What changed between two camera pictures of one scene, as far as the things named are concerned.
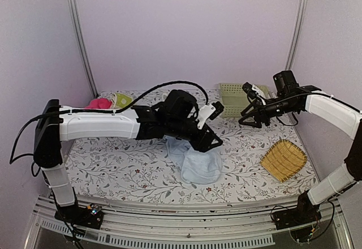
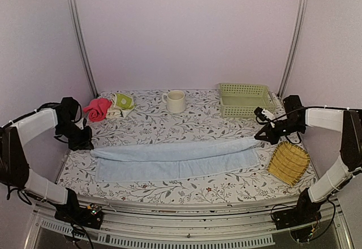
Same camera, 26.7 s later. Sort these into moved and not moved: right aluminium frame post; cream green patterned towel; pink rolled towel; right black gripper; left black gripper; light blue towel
Moved: right black gripper; left black gripper; light blue towel
Not moved: pink rolled towel; cream green patterned towel; right aluminium frame post
